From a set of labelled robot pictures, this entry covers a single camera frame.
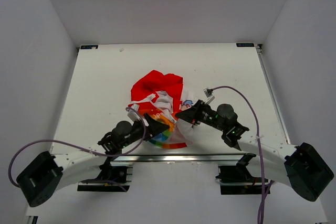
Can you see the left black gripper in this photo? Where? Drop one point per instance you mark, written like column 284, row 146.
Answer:
column 154, row 127

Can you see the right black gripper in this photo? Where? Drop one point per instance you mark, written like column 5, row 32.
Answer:
column 193, row 114

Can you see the colourful children's zip jacket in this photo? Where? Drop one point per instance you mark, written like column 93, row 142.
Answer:
column 161, row 96

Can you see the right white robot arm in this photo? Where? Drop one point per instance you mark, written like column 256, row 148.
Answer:
column 299, row 167

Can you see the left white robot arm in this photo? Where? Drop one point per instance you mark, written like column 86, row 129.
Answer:
column 48, row 172

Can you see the right blue corner label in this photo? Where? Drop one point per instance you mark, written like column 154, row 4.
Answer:
column 241, row 44

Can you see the blue corner label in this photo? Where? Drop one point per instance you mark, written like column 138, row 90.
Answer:
column 241, row 44
column 88, row 47

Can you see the left blue corner label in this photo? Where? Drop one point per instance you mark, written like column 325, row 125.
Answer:
column 88, row 47

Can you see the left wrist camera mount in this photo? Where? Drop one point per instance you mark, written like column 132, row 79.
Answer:
column 133, row 113

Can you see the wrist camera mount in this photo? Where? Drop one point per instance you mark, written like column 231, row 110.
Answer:
column 209, row 95
column 133, row 113

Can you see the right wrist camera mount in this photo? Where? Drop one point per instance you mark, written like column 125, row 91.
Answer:
column 209, row 95

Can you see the aluminium front rail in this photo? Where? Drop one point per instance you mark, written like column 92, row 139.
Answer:
column 168, row 158

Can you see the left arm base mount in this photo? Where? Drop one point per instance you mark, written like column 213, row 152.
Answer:
column 113, row 178

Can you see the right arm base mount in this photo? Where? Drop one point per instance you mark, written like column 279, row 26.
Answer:
column 237, row 180

